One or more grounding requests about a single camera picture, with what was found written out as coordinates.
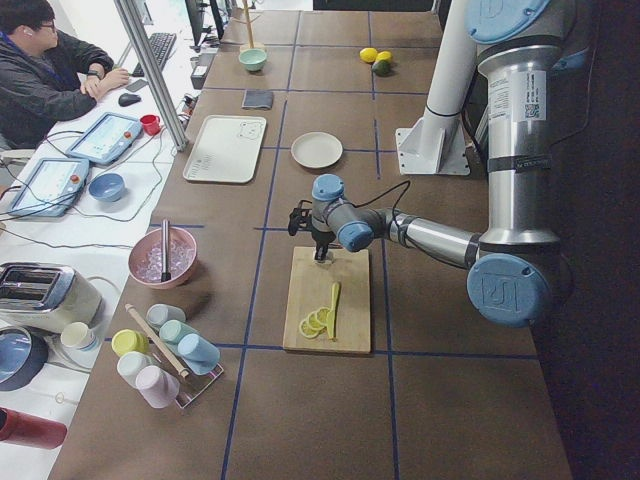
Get cream round plate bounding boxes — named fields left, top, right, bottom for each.
left=291, top=132, right=343, bottom=169

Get cream rectangular tray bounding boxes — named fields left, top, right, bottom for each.
left=183, top=115, right=267, bottom=184

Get wooden cutting board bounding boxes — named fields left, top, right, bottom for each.
left=283, top=246, right=372, bottom=354

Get yellow-green plastic knife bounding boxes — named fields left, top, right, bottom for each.
left=326, top=282, right=341, bottom=341

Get lemon slices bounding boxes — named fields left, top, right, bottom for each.
left=298, top=307, right=329, bottom=339

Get white pillar with base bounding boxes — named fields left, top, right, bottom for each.
left=396, top=0, right=477, bottom=175

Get metal tongs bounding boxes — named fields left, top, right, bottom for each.
left=160, top=219, right=171, bottom=283

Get pink bowl with ice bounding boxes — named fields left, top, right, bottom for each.
left=128, top=227, right=198, bottom=290

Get light blue cup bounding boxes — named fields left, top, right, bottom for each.
left=178, top=333, right=221, bottom=375

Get dark grey folded cloth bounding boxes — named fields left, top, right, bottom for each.
left=241, top=90, right=274, bottom=110

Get mint cup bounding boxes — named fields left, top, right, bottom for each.
left=159, top=319, right=197, bottom=347

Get grey-blue cup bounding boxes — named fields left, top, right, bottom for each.
left=146, top=303, right=186, bottom=330

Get green lime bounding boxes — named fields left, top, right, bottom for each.
left=371, top=60, right=392, bottom=77

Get yellow lemon left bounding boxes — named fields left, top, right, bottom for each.
left=359, top=47, right=378, bottom=64

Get yellow lemon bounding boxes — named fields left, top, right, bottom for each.
left=375, top=51, right=392, bottom=63
left=359, top=47, right=378, bottom=64

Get mint green bowl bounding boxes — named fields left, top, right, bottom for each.
left=238, top=48, right=267, bottom=72

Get yellow lemon right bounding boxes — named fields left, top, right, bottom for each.
left=375, top=51, right=392, bottom=63

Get red cup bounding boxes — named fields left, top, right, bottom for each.
left=139, top=114, right=161, bottom=136

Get pink cup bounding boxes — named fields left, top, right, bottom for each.
left=135, top=365, right=180, bottom=409

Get yellow-green cup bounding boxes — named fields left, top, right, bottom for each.
left=111, top=329, right=149, bottom=357

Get blue bowl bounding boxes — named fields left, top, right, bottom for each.
left=89, top=173, right=126, bottom=203

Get pale white cup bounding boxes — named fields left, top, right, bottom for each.
left=117, top=351, right=158, bottom=388

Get wooden mug tree stand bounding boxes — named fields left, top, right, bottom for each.
left=240, top=0, right=266, bottom=52

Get upper teach pendant tablet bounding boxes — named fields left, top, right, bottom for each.
left=65, top=112, right=142, bottom=165

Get teach pendant tablet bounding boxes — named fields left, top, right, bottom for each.
left=8, top=158, right=90, bottom=218
left=65, top=112, right=142, bottom=165

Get black computer mouse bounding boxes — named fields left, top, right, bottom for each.
left=118, top=93, right=141, bottom=107

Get black smartphone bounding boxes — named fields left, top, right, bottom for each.
left=125, top=78, right=148, bottom=93

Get paper cup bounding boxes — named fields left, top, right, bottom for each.
left=60, top=322, right=98, bottom=351

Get black keyboard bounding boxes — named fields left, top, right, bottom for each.
left=148, top=32, right=177, bottom=70

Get cream toaster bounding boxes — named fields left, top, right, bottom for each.
left=1, top=262, right=102, bottom=334

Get lower teach pendant tablet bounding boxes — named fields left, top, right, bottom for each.
left=8, top=158, right=90, bottom=218

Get dark blue pot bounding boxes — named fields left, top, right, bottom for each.
left=1, top=326, right=49, bottom=392

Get person in black jacket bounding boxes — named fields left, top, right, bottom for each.
left=1, top=1, right=129, bottom=149

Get red bottle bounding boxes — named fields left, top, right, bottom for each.
left=1, top=407, right=67, bottom=450

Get aluminium frame post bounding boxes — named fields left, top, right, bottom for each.
left=114, top=0, right=188, bottom=152

